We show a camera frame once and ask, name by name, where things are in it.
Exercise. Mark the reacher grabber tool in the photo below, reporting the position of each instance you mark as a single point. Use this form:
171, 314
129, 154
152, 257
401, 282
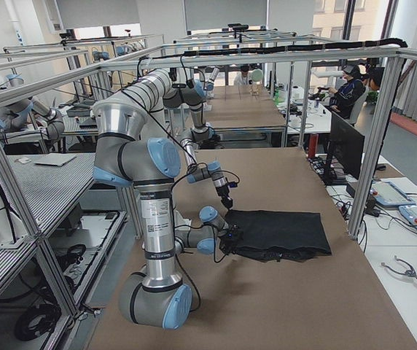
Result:
410, 272

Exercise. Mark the red thermos bottle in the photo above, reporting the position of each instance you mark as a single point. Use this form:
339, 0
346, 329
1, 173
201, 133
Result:
313, 141

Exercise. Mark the black graphic t-shirt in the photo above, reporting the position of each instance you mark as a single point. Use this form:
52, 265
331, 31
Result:
276, 235

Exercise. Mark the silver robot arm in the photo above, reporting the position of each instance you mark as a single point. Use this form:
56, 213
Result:
192, 94
156, 295

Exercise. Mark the silver closed laptop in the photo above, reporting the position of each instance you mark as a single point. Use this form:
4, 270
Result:
55, 159

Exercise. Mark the aluminium frame post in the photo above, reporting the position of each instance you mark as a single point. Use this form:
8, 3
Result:
375, 139

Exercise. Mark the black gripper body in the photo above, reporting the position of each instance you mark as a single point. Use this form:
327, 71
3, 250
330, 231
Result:
227, 245
224, 192

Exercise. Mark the person with vr headset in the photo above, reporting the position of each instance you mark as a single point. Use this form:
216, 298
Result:
344, 98

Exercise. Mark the overhead aluminium frame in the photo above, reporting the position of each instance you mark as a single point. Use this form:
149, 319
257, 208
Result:
290, 53

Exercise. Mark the blue teach pendant far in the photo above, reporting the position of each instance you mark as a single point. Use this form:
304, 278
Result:
388, 195

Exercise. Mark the black computer monitor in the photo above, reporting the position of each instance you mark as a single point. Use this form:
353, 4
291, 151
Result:
346, 146

